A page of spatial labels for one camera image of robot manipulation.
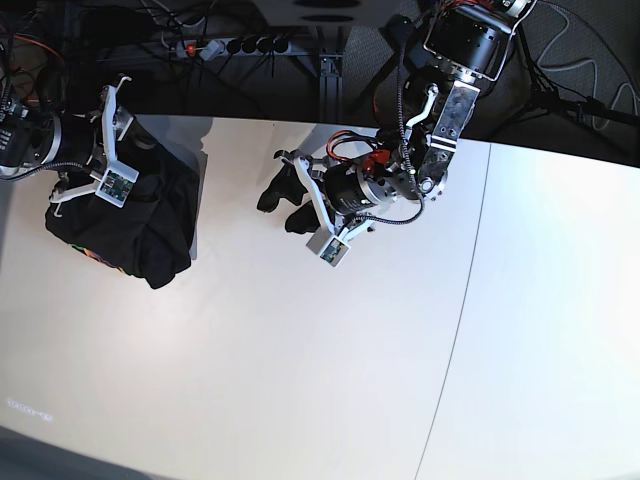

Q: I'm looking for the grey braided cable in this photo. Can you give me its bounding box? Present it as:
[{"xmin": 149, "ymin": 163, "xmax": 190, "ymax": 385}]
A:
[{"xmin": 529, "ymin": 0, "xmax": 640, "ymax": 111}]

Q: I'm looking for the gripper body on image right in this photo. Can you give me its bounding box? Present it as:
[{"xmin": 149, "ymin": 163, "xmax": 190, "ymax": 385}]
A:
[{"xmin": 274, "ymin": 147, "xmax": 420, "ymax": 239}]

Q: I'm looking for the black T-shirt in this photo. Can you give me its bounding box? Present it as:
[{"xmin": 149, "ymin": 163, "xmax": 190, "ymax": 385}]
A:
[{"xmin": 45, "ymin": 122, "xmax": 200, "ymax": 289}]

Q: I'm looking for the aluminium frame post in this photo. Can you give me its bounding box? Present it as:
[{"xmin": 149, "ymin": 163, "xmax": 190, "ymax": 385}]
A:
[{"xmin": 316, "ymin": 26, "xmax": 345, "ymax": 124}]

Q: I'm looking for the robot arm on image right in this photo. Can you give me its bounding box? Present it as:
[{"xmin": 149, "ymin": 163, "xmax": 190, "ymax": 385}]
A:
[{"xmin": 257, "ymin": 1, "xmax": 536, "ymax": 239}]

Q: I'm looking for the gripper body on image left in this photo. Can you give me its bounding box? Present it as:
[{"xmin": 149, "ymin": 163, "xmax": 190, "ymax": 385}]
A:
[{"xmin": 1, "ymin": 75, "xmax": 135, "ymax": 217}]

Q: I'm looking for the black power adapter brick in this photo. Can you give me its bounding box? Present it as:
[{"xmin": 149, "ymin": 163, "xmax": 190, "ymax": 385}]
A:
[{"xmin": 382, "ymin": 15, "xmax": 428, "ymax": 72}]

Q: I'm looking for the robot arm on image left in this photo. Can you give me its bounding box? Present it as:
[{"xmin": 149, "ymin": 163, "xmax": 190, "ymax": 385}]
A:
[{"xmin": 1, "ymin": 1, "xmax": 319, "ymax": 120}]

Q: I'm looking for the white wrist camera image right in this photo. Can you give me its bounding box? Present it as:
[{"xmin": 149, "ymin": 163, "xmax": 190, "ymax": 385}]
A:
[{"xmin": 306, "ymin": 228, "xmax": 350, "ymax": 267}]

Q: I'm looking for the black power strip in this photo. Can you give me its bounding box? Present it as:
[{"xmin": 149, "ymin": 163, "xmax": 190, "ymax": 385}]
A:
[{"xmin": 160, "ymin": 34, "xmax": 297, "ymax": 62}]

